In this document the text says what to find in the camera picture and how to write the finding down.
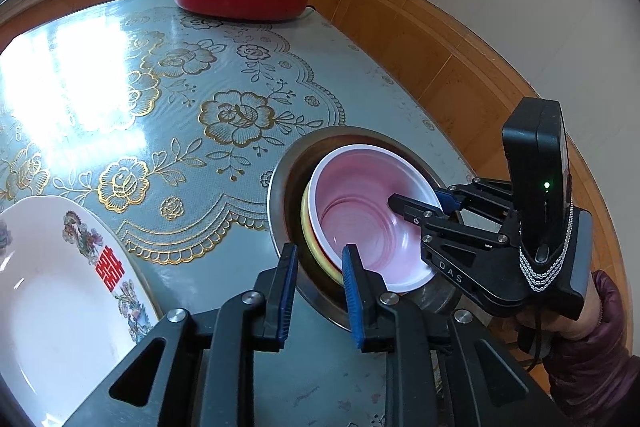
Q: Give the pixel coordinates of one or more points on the floral gold patterned tablecloth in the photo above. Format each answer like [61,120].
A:
[200,57]

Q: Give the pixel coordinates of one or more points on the yellow plastic bowl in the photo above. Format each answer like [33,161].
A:
[320,259]

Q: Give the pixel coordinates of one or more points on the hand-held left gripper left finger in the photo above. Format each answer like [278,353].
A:
[287,297]

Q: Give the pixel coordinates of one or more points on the stainless steel bowl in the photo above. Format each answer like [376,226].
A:
[287,187]

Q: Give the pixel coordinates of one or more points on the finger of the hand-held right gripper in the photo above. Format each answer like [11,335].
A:
[425,219]
[448,202]

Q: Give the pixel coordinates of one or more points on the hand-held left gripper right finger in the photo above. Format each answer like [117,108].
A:
[352,302]

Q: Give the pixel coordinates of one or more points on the white floral ceramic plate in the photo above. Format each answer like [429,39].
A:
[50,307]

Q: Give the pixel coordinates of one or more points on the red plastic bowl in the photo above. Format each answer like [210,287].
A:
[370,207]

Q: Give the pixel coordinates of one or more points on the person's right hand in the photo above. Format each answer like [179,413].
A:
[560,331]

